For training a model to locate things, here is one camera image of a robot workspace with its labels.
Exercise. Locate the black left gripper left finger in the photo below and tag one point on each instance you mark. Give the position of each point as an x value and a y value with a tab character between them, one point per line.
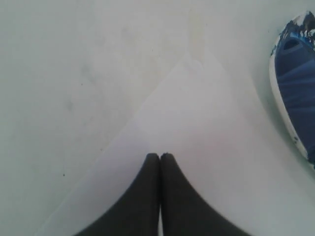
136	212

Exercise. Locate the white square paint dish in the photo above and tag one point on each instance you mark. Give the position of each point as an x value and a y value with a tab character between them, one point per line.
292	79

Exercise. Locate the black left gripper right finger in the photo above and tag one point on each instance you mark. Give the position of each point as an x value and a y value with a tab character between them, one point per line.
183	211

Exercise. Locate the white paper sheet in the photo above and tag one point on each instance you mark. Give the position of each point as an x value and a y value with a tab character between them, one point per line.
239	160

